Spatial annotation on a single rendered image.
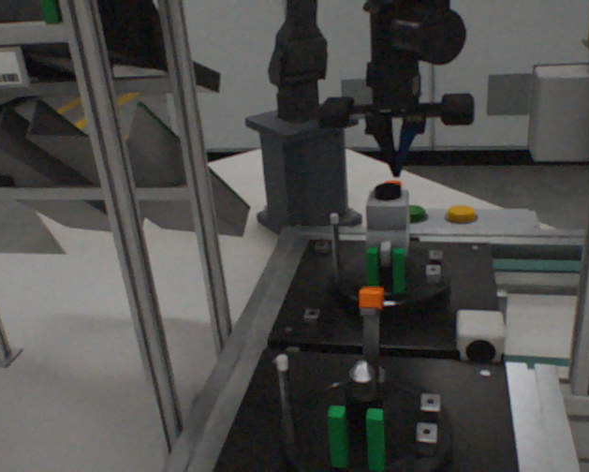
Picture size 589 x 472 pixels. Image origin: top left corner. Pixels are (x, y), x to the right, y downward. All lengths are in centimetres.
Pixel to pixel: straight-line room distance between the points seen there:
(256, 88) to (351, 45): 62
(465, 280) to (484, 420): 24
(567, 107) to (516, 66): 320
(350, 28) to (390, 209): 308
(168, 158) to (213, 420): 27
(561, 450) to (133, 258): 39
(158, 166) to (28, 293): 50
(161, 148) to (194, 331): 32
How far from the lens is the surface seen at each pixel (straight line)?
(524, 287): 89
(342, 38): 376
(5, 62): 56
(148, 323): 60
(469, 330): 67
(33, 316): 107
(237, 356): 70
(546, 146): 57
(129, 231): 56
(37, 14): 58
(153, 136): 69
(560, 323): 83
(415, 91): 81
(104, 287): 109
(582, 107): 56
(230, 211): 84
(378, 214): 70
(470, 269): 81
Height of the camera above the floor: 136
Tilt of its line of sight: 26 degrees down
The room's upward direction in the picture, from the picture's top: 5 degrees counter-clockwise
